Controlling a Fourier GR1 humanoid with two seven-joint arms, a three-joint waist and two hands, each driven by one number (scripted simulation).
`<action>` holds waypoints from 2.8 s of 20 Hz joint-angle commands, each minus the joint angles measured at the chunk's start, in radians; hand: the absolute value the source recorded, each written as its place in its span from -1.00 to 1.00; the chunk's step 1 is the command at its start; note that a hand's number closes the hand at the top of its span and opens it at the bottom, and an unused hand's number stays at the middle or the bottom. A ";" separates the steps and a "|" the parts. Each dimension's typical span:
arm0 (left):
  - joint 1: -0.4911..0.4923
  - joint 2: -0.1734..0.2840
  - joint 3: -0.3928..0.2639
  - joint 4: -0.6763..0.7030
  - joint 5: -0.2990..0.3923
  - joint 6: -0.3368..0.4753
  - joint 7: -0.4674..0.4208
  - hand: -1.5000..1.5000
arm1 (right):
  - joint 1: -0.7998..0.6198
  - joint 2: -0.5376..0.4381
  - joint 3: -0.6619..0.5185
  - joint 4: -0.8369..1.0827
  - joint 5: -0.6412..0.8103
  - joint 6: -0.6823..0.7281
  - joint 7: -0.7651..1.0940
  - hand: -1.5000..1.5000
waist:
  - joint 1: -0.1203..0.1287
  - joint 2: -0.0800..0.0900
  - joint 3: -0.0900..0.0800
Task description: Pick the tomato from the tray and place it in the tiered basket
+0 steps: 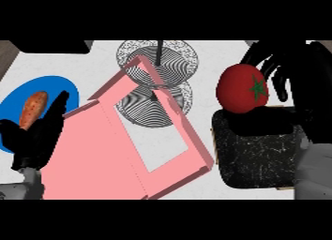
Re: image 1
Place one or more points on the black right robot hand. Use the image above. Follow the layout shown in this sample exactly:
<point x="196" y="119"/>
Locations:
<point x="320" y="93"/>

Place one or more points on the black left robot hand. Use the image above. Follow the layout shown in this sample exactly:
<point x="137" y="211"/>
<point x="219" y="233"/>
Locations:
<point x="39" y="140"/>

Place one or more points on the red tomato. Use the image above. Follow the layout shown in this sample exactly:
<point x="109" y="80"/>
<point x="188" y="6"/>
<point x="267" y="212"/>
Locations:
<point x="240" y="89"/>

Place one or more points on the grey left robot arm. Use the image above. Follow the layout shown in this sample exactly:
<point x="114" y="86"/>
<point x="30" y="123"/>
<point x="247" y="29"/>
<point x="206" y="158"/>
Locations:
<point x="17" y="190"/>

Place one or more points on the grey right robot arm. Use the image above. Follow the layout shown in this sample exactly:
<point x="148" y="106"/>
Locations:
<point x="321" y="175"/>

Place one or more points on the pink tray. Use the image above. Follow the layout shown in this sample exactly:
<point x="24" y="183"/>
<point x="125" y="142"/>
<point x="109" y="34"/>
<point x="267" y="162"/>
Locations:
<point x="91" y="150"/>

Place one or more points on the blue plate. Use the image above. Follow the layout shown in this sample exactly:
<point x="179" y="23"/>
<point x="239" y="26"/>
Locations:
<point x="17" y="100"/>

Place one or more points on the black speckled cutting board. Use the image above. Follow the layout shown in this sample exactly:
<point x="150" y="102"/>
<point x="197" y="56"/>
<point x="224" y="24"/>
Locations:
<point x="256" y="162"/>

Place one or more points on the black appliance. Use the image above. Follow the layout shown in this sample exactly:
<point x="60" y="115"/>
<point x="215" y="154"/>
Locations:
<point x="54" y="46"/>

